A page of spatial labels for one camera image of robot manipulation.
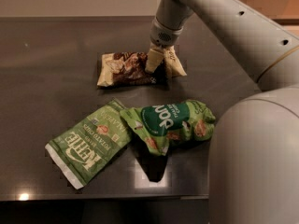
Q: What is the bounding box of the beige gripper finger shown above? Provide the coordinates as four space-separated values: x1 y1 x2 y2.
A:
145 47 164 74
164 47 178 66

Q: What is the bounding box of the brown and cream chip bag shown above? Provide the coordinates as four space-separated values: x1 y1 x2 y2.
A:
97 52 186 87

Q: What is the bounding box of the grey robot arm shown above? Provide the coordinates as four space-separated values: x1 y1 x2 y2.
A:
149 0 299 224

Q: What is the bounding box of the green crumpled snack bag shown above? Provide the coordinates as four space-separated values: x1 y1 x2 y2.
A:
121 100 216 156

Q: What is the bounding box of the green Kettle chip bag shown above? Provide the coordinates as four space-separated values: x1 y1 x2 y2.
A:
45 99 133 189

